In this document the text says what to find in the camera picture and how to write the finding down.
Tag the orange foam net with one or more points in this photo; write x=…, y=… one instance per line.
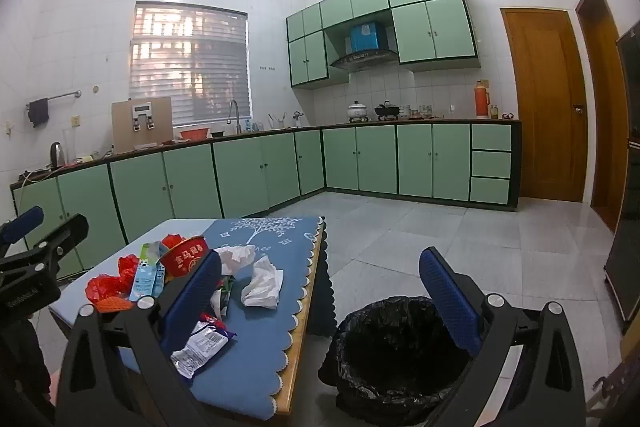
x=115, y=305

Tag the steel faucet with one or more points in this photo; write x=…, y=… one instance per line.
x=233, y=102

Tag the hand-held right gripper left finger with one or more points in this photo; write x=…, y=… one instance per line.
x=192, y=302

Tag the dark blue tree-print tablecloth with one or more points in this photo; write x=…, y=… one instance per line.
x=280, y=342

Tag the metal towel rail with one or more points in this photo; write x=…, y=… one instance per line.
x=62, y=96

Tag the steel electric kettle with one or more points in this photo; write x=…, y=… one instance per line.
x=57, y=155

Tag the wooden table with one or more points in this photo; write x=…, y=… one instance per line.
x=301, y=342

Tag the green base cabinets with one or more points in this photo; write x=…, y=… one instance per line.
x=240, y=177

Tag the black lined waste bin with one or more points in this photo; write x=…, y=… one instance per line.
x=395, y=357

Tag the red instant noodle cup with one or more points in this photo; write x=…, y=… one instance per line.
x=182, y=259

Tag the clear plastic pitcher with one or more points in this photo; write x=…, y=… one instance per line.
x=70, y=147

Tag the white tissue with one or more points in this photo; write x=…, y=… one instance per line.
x=237, y=257
x=262, y=284

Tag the black wok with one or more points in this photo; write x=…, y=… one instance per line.
x=387, y=110

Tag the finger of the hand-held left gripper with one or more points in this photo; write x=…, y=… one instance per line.
x=62, y=234
x=22, y=223

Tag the brown board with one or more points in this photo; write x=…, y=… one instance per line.
x=120, y=127

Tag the black appliance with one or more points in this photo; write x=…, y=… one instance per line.
x=625, y=207

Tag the dark wooden chair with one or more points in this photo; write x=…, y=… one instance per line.
x=620, y=382

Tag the wooden door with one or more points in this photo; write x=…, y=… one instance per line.
x=605, y=107
x=545, y=107

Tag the blue box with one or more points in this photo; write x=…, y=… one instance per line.
x=364, y=38

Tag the dark towel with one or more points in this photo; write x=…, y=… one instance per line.
x=38, y=113

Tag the red basin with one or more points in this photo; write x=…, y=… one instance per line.
x=194, y=134

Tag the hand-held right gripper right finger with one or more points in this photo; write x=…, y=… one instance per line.
x=447, y=302

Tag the white cooking pot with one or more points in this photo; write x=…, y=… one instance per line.
x=358, y=111

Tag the green and white carton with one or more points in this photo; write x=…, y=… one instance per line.
x=150, y=252

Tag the white water dispenser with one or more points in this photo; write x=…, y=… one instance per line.
x=143, y=114

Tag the green wrapper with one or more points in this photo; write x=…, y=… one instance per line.
x=226, y=289

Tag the window blinds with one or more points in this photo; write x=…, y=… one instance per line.
x=190, y=57

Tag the utensil holder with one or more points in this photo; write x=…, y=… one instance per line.
x=277, y=122

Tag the green wall cabinets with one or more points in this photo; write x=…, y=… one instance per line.
x=435, y=32

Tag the small red wrapper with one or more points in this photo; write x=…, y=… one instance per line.
x=212, y=320

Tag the range hood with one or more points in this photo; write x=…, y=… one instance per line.
x=362, y=59

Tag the light blue drink carton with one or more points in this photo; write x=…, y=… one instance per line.
x=147, y=279

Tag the glass jar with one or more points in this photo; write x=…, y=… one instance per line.
x=425, y=111
x=406, y=111

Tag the red thermos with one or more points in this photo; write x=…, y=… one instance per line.
x=481, y=102

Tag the red plastic bag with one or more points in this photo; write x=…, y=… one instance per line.
x=172, y=240
x=107, y=284

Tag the silver snack wrapper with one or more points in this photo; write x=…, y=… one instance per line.
x=200, y=349

